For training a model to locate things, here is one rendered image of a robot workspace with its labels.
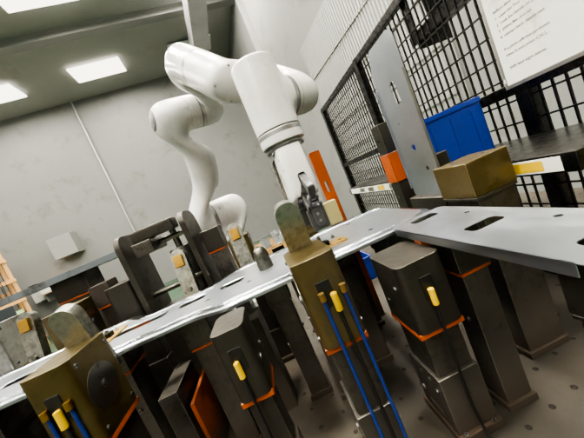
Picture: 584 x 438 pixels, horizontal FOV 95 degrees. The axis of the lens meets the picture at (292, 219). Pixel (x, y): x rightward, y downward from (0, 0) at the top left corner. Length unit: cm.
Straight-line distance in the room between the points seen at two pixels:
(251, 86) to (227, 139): 907
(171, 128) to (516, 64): 86
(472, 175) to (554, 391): 34
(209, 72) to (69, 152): 971
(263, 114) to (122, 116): 967
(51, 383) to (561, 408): 67
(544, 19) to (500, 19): 9
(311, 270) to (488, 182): 34
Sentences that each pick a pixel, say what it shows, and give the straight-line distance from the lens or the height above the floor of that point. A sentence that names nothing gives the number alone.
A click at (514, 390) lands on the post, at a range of 58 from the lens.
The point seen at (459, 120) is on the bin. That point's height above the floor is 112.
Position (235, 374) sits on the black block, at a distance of 42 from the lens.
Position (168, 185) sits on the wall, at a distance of 937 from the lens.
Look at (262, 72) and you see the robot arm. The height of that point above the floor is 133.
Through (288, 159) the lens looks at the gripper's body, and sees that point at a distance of 47.
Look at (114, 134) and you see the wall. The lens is 1002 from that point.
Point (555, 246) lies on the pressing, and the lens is 31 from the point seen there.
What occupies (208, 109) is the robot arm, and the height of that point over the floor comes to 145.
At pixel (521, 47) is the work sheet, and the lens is 82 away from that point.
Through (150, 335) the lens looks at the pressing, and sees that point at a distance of 55.
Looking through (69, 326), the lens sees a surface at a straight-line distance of 52.
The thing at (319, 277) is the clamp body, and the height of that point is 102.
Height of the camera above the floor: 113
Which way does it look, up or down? 6 degrees down
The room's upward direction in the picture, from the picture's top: 23 degrees counter-clockwise
